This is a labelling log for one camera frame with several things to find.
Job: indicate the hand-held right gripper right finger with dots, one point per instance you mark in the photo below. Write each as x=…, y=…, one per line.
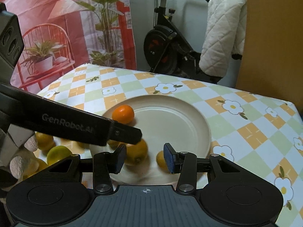
x=169, y=158

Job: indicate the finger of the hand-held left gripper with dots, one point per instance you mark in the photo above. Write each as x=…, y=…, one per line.
x=127, y=133

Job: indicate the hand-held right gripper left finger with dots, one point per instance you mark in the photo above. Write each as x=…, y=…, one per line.
x=120, y=158

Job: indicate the bright orange kumquat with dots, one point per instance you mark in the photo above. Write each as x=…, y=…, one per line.
x=123, y=114

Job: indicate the yellow lemon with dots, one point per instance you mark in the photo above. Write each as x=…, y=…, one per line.
x=45, y=143
x=37, y=167

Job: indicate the green jujube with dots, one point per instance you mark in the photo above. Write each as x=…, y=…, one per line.
x=59, y=155

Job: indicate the beige round plate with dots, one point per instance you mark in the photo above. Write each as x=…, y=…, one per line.
x=172, y=123

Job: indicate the person's left hand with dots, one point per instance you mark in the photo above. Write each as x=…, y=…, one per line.
x=20, y=166

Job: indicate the black exercise bike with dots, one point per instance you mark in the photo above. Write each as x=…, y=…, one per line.
x=163, y=45

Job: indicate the printed red backdrop cloth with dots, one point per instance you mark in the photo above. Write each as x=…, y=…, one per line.
x=59, y=16

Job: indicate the white quilted blanket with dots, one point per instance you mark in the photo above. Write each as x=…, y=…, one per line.
x=220, y=35

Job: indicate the brown wooden board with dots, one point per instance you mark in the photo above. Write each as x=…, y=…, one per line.
x=272, y=40

